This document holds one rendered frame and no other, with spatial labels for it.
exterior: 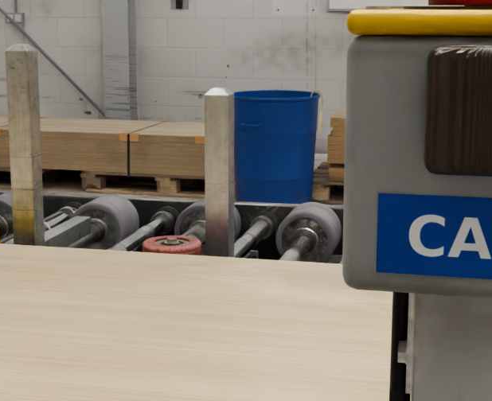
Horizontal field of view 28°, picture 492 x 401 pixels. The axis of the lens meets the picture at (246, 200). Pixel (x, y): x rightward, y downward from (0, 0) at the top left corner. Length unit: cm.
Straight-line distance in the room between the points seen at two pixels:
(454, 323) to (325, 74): 726
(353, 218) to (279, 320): 80
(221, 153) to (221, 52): 627
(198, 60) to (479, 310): 747
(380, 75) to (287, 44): 731
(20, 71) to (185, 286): 49
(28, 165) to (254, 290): 50
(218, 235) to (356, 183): 119
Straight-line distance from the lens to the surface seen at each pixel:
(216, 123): 140
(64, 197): 208
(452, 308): 27
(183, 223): 189
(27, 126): 150
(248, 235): 180
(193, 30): 772
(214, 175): 142
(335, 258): 193
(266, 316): 106
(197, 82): 773
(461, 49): 23
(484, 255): 25
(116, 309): 109
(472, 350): 27
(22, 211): 153
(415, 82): 24
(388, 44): 24
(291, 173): 588
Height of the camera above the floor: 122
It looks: 11 degrees down
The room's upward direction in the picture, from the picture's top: straight up
